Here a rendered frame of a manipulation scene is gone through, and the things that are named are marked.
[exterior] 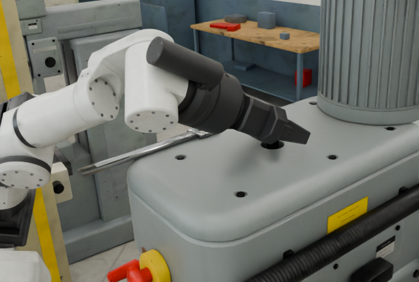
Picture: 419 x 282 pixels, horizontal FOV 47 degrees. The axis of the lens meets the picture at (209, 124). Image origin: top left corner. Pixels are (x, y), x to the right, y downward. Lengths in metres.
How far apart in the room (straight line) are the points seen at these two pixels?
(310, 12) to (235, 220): 5.94
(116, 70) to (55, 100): 0.09
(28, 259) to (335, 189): 0.60
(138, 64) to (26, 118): 0.19
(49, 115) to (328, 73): 0.47
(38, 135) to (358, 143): 0.48
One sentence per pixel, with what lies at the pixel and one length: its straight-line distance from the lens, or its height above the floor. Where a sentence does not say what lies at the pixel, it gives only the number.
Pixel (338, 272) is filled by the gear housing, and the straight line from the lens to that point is 0.83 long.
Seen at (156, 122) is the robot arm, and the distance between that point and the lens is 0.60.
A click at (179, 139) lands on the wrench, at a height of 1.90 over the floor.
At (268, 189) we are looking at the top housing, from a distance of 0.65.
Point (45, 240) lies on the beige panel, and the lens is 2.72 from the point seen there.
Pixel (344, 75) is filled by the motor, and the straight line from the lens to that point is 0.85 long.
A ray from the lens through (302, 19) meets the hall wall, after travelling 6.59.
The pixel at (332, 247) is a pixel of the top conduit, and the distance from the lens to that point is 0.71.
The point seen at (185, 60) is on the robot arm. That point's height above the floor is 2.07.
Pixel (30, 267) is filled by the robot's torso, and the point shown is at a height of 1.64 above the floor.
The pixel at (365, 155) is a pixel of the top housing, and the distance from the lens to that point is 0.76.
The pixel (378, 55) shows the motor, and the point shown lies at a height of 2.01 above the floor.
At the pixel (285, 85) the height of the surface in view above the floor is 0.23.
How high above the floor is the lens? 2.22
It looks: 22 degrees down
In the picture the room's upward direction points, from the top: 3 degrees counter-clockwise
